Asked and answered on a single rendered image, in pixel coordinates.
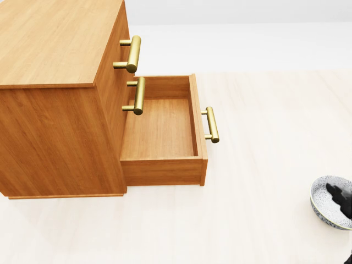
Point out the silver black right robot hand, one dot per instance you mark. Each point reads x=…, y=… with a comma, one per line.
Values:
x=343, y=199

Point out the black white patterned bowl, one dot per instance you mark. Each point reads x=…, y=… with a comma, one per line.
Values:
x=320, y=200

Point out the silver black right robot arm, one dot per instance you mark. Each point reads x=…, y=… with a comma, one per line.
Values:
x=349, y=259

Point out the wooden cabinet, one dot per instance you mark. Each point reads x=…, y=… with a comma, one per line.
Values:
x=52, y=118

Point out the open empty wooden drawer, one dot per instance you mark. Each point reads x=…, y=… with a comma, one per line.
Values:
x=160, y=129

